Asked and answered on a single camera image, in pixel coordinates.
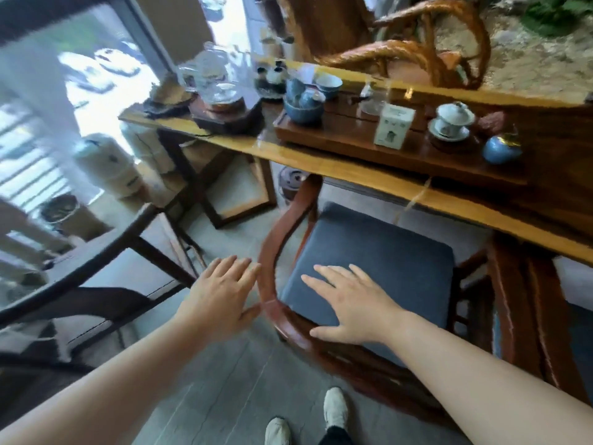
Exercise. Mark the person's right hand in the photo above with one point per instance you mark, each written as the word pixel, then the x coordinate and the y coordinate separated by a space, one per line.
pixel 359 312

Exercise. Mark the person's left hand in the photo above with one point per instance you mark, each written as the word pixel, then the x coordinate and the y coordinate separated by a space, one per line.
pixel 217 298

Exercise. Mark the person's right middle finger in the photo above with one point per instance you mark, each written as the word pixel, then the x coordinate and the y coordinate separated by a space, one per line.
pixel 329 275

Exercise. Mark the person's right little finger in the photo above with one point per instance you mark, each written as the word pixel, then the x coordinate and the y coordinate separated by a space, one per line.
pixel 360 275

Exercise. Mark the person's right thumb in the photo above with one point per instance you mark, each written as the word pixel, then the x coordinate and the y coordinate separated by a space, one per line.
pixel 325 333

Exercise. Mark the person's left little finger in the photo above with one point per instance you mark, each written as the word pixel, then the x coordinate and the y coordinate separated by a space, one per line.
pixel 211 272

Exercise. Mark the person's left middle finger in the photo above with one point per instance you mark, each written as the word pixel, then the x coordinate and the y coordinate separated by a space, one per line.
pixel 241 271

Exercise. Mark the person's left thumb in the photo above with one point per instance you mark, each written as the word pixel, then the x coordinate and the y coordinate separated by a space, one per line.
pixel 252 316

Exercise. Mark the person's right forearm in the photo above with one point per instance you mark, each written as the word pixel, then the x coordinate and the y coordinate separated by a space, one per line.
pixel 486 380

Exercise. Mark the person's left forearm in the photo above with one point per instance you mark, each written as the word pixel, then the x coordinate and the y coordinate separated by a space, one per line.
pixel 92 389

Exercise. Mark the blue-grey seat cushion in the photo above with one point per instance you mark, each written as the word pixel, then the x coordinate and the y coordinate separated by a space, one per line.
pixel 375 254

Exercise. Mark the red-brown wooden armchair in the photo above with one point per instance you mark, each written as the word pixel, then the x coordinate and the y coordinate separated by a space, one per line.
pixel 277 236

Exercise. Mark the person's right white shoe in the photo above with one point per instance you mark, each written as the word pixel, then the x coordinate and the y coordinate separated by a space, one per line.
pixel 335 408

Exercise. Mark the person's white shoe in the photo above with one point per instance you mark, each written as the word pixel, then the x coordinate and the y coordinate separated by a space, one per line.
pixel 335 408
pixel 277 433

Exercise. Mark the dark wooden armchair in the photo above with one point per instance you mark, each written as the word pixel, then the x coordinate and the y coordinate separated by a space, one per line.
pixel 139 247

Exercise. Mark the low wooden side table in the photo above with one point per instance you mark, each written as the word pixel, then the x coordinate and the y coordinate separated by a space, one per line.
pixel 204 180

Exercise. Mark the person's black trouser leg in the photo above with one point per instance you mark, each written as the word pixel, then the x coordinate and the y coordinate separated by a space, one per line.
pixel 337 436

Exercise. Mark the long wooden tea table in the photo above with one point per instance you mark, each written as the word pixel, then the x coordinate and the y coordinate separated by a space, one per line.
pixel 356 170

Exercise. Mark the person's left white shoe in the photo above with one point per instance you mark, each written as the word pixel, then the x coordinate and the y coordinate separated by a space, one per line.
pixel 277 433

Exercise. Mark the dark wooden tea tray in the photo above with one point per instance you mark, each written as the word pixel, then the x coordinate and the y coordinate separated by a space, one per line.
pixel 333 139

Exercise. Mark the white water barrel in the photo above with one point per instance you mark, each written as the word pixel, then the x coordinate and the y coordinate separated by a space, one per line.
pixel 109 164

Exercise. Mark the small white box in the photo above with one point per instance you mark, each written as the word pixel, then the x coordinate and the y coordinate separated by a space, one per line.
pixel 394 127

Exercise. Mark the dark wooden kettle base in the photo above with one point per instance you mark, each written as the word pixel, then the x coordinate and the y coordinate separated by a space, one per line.
pixel 227 118

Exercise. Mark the blue ceramic bowl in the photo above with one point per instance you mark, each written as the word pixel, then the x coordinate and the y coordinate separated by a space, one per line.
pixel 301 115

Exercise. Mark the white saucer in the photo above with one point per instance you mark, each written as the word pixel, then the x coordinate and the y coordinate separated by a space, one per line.
pixel 438 132

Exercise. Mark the dark round pot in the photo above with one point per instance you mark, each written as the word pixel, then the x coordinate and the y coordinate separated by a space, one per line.
pixel 59 209

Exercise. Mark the glass pitcher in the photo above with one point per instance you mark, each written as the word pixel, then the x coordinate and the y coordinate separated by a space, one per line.
pixel 373 100

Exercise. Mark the dark carved wooden dish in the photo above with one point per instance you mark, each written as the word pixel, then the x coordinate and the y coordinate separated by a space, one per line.
pixel 166 99

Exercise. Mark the white lidded tea cup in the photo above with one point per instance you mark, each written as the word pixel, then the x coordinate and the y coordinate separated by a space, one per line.
pixel 455 116

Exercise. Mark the round blue ceramic jar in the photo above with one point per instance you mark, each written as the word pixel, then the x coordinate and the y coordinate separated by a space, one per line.
pixel 501 150

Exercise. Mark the blue and white tea cup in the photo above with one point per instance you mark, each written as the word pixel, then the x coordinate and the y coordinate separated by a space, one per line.
pixel 328 84

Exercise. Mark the glass kettle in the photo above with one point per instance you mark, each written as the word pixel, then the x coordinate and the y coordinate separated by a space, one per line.
pixel 211 71

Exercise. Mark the reddish clay tea pet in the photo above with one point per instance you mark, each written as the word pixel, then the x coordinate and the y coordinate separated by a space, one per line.
pixel 491 122

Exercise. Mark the white sheer curtain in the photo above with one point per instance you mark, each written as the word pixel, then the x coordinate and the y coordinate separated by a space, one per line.
pixel 37 120

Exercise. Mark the carved root wood chair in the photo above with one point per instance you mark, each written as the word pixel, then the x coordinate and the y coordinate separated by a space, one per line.
pixel 324 27

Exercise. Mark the green plant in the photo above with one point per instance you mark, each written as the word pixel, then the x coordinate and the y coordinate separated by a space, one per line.
pixel 556 11

